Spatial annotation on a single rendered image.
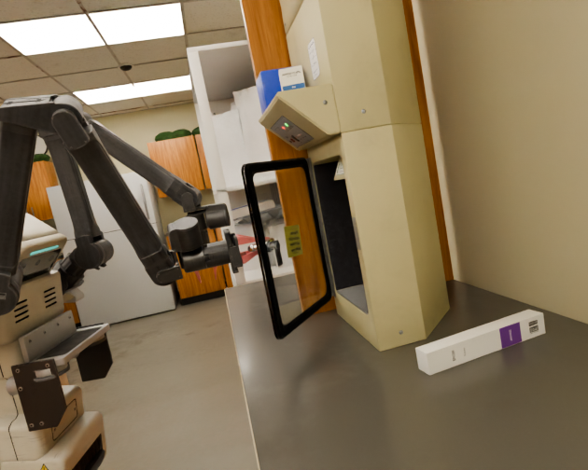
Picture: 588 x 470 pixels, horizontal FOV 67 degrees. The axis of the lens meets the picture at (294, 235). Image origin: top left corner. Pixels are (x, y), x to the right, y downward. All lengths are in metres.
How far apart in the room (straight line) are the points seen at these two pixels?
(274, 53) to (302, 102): 0.42
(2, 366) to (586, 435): 1.18
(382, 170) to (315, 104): 0.19
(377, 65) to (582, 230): 0.53
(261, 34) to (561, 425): 1.11
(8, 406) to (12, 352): 0.15
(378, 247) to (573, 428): 0.46
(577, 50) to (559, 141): 0.17
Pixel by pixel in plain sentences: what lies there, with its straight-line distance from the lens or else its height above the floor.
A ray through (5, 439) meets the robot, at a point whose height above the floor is 0.87.
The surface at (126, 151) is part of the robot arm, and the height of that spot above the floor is 1.50.
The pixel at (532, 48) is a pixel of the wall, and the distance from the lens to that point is 1.13.
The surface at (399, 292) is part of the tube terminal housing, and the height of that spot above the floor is 1.06.
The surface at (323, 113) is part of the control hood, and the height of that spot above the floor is 1.45.
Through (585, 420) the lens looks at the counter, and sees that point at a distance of 0.77.
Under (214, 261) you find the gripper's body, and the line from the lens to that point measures 1.05.
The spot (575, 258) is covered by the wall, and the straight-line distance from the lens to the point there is 1.11.
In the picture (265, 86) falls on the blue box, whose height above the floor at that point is 1.56.
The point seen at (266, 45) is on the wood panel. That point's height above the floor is 1.71.
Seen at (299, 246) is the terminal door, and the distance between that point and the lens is 1.12.
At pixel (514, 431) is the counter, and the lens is 0.74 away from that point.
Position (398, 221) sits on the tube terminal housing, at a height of 1.21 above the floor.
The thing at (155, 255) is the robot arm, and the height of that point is 1.23.
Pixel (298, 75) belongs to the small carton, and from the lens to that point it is 1.01.
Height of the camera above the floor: 1.34
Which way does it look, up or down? 7 degrees down
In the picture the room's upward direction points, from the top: 11 degrees counter-clockwise
